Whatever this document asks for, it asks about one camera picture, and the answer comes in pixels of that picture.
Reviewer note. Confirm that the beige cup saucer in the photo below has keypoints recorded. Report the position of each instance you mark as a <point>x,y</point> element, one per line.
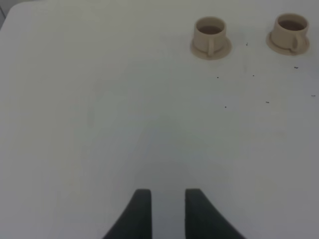
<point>287,52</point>
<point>223,52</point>

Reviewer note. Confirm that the left beige teacup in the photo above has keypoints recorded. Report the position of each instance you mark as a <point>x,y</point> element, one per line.
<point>209,34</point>

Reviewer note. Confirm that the right beige cup saucer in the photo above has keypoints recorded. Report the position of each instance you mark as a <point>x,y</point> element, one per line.
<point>287,52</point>

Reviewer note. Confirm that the right beige teacup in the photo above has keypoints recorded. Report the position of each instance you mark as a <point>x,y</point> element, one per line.
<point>290,31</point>

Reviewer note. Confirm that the beige teacup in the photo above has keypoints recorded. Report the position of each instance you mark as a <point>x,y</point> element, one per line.
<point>290,31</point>
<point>209,34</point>

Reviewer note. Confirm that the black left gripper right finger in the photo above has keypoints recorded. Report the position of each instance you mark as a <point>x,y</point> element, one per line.
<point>203,221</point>

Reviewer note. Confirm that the left beige cup saucer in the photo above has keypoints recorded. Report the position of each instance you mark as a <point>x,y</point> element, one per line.
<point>223,52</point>

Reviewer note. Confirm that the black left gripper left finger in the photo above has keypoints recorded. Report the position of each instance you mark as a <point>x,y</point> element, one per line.
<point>136,220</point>

